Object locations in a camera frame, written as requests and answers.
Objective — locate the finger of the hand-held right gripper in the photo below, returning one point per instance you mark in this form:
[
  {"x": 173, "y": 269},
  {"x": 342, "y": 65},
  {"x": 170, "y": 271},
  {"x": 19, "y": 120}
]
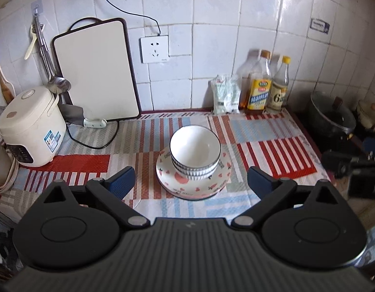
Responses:
[
  {"x": 374, "y": 147},
  {"x": 337, "y": 162}
]

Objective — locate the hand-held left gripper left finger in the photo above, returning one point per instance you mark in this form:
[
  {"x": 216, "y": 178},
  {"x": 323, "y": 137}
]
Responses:
[{"x": 122, "y": 181}]

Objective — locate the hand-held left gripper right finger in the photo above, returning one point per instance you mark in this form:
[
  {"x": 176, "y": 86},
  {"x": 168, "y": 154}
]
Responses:
[{"x": 260, "y": 181}]

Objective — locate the pink rabbit print plate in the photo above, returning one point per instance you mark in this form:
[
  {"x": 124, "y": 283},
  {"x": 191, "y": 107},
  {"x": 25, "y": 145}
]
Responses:
[{"x": 181, "y": 185}]

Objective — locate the striped checked tablecloth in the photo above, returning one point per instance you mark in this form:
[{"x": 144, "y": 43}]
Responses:
[{"x": 266, "y": 146}]

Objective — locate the black pot with glass lid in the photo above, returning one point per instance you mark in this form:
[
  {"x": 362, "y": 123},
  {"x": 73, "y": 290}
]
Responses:
[{"x": 330, "y": 112}]

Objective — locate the yellow label glass bottle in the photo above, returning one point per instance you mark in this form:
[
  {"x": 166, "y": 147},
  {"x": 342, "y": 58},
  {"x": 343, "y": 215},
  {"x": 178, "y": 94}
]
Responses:
[{"x": 258, "y": 95}]

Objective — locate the cream label glass bottle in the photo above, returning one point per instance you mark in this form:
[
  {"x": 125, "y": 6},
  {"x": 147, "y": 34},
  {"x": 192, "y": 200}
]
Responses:
[{"x": 277, "y": 97}]

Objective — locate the white seasoning bag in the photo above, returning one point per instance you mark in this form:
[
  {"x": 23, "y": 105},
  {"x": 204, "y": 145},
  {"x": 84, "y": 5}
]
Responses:
[{"x": 223, "y": 97}]

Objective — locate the white rice cooker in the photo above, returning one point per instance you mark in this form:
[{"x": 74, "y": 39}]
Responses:
[{"x": 32, "y": 118}]

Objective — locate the white cutting board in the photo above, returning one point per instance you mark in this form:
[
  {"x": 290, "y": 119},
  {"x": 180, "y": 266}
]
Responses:
[{"x": 96, "y": 70}]

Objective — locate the steel ladle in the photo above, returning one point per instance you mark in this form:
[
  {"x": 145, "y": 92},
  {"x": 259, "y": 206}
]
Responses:
[{"x": 59, "y": 85}]

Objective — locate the wooden spatula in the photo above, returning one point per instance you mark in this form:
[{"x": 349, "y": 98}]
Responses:
[{"x": 6, "y": 91}]

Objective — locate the white plastic spoon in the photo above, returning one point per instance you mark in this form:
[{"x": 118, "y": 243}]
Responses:
[{"x": 30, "y": 48}]

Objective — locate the dark wall sticker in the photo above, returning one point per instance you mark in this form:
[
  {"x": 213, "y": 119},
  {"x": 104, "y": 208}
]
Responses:
[{"x": 320, "y": 25}]

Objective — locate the white wall socket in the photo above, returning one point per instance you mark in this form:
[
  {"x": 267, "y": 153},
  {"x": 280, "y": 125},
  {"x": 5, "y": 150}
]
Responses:
[{"x": 154, "y": 48}]

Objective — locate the clear adhesive wall hook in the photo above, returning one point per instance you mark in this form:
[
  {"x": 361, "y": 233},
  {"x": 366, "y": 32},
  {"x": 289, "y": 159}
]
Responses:
[{"x": 37, "y": 6}]

